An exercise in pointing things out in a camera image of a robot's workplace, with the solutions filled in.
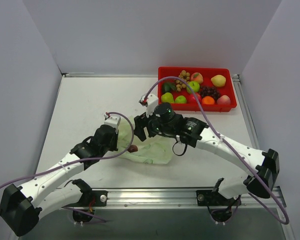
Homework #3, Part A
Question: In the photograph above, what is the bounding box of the lime green fruit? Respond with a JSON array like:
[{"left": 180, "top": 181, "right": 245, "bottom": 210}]
[{"left": 174, "top": 95, "right": 187, "bottom": 104}]

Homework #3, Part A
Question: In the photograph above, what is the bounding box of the dark red plum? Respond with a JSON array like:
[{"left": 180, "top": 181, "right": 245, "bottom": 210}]
[{"left": 128, "top": 144, "right": 138, "bottom": 153}]

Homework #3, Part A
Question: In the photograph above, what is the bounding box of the pale green plastic bag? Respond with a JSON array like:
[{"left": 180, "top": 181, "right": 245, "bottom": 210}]
[{"left": 117, "top": 117, "right": 173, "bottom": 165}]

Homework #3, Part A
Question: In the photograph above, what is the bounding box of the red apple from bag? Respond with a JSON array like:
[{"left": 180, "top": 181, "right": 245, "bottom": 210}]
[{"left": 187, "top": 93, "right": 202, "bottom": 104}]

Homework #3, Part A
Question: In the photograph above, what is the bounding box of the orange fruit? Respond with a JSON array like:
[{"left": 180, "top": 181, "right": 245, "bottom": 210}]
[{"left": 201, "top": 96, "right": 215, "bottom": 105}]

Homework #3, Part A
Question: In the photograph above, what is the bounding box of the dark red grape bunch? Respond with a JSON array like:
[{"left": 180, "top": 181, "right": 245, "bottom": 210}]
[{"left": 199, "top": 86, "right": 221, "bottom": 101}]

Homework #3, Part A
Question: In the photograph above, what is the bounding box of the pink peach from bag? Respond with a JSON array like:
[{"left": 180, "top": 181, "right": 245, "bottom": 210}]
[{"left": 217, "top": 95, "right": 231, "bottom": 105}]

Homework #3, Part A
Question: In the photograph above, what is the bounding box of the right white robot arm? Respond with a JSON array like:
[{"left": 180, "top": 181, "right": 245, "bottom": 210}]
[{"left": 134, "top": 102, "right": 280, "bottom": 205}]

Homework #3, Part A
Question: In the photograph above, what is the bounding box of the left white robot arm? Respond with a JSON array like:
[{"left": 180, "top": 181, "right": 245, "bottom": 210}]
[{"left": 0, "top": 123, "right": 119, "bottom": 237}]

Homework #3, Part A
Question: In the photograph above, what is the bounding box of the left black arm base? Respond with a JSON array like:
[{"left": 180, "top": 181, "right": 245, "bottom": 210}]
[{"left": 69, "top": 179, "right": 108, "bottom": 224}]

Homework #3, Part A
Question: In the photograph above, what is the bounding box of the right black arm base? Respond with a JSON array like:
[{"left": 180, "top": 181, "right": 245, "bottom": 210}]
[{"left": 196, "top": 178, "right": 242, "bottom": 226}]

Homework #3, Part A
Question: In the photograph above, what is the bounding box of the green pear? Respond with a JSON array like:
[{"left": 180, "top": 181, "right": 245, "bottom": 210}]
[{"left": 160, "top": 92, "right": 175, "bottom": 104}]

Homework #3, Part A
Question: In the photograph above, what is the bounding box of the dark green avocado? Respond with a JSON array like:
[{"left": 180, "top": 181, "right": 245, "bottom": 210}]
[{"left": 161, "top": 82, "right": 177, "bottom": 94}]

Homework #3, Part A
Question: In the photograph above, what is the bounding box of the green apple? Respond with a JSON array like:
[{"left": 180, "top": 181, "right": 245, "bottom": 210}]
[{"left": 186, "top": 81, "right": 201, "bottom": 94}]

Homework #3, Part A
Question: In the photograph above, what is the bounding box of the brown longan bunch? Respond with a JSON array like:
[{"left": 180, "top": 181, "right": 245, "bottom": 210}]
[{"left": 175, "top": 70, "right": 190, "bottom": 92}]

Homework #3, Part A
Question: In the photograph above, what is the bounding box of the orange peach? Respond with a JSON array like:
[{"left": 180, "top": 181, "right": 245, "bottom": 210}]
[{"left": 190, "top": 72, "right": 204, "bottom": 84}]

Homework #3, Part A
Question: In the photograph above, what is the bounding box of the red plastic tray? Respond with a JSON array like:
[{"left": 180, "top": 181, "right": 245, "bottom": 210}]
[{"left": 157, "top": 66, "right": 237, "bottom": 112}]

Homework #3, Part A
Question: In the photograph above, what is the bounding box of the yellow lemon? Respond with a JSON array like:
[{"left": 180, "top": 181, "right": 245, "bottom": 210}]
[{"left": 211, "top": 74, "right": 227, "bottom": 88}]

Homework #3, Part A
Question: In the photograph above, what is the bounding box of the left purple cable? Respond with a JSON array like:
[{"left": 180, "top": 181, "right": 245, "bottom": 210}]
[{"left": 0, "top": 111, "right": 135, "bottom": 223}]

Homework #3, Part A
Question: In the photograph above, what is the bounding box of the purple cable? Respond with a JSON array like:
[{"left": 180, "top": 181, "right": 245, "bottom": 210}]
[
  {"left": 0, "top": 111, "right": 135, "bottom": 223},
  {"left": 142, "top": 76, "right": 290, "bottom": 226}
]

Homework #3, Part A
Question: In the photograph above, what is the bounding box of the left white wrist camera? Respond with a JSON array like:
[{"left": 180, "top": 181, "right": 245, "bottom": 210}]
[{"left": 103, "top": 112, "right": 121, "bottom": 133}]

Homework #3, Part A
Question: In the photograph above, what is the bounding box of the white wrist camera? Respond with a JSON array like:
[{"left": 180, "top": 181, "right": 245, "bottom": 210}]
[
  {"left": 103, "top": 112, "right": 121, "bottom": 133},
  {"left": 139, "top": 93, "right": 159, "bottom": 118}
]

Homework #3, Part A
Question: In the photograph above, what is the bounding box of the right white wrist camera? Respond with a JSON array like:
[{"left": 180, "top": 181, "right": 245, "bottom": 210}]
[{"left": 139, "top": 93, "right": 159, "bottom": 118}]

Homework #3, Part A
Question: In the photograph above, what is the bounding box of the aluminium front rail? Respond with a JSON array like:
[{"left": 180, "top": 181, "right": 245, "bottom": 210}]
[{"left": 17, "top": 186, "right": 287, "bottom": 211}]

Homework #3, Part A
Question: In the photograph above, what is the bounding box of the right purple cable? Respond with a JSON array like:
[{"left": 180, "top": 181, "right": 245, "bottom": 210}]
[{"left": 142, "top": 76, "right": 290, "bottom": 226}]

